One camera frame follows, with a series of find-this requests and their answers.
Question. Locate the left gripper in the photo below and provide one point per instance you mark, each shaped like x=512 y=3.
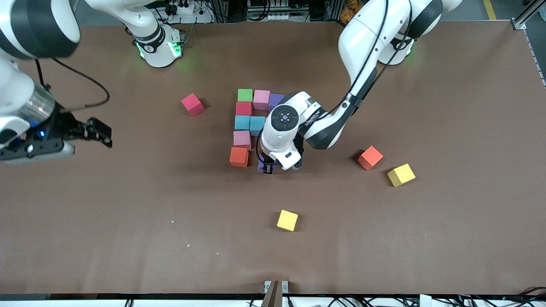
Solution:
x=268 y=169

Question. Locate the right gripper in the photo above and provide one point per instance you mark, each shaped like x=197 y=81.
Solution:
x=64 y=125

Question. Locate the purple foam block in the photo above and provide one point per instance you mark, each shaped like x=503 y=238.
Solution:
x=275 y=100
x=260 y=167

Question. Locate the orange foam block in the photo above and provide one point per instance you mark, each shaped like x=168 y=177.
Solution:
x=370 y=157
x=239 y=157

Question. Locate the pink foam block chipped corner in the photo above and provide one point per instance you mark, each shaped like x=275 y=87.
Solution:
x=242 y=140

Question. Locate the blue foam block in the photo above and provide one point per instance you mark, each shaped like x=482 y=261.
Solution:
x=257 y=125
x=242 y=123

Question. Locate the red foam block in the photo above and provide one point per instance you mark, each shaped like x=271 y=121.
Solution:
x=192 y=105
x=244 y=108

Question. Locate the green foam block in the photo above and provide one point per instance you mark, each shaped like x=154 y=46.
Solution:
x=245 y=95

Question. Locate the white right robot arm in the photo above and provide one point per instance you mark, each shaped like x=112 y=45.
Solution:
x=25 y=25

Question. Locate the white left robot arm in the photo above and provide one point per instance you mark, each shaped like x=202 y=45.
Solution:
x=362 y=34

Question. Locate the yellow foam block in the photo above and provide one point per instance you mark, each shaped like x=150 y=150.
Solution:
x=287 y=221
x=401 y=175

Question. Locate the brown paper table cover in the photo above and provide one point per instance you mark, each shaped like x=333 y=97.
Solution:
x=85 y=256

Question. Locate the white power strip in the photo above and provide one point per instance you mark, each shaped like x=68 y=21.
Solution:
x=187 y=8

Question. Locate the metal equipment shelf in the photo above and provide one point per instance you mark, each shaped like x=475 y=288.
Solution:
x=273 y=10

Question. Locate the bag of orange items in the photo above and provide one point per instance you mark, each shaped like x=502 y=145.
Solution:
x=352 y=10

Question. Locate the white plastic box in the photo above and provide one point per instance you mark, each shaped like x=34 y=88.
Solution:
x=425 y=301

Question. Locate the metal table edge bracket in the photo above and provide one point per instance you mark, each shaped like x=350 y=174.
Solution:
x=275 y=294

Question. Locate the aluminium frame profile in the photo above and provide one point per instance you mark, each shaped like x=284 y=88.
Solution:
x=222 y=8
x=332 y=8
x=522 y=21

